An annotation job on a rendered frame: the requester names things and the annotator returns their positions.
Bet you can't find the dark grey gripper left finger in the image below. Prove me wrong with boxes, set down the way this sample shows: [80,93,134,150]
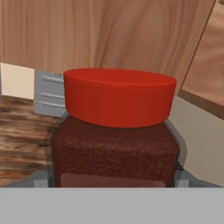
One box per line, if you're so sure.
[3,170,57,188]

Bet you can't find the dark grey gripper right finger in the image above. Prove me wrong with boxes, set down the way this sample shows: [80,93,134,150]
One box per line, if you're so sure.
[174,164,221,188]

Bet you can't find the paprika jar with red lid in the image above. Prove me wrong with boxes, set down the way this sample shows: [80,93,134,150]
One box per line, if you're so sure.
[52,67,180,188]

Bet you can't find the wooden cabinet with dark edge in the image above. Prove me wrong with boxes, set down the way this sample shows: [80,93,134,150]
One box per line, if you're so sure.
[178,0,224,121]

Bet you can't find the light wooden cabinet door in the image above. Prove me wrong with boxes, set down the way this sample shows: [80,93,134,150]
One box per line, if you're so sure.
[0,0,217,95]

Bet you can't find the grey ribbed box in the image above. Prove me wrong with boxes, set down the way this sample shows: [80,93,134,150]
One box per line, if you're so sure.
[32,69,68,118]

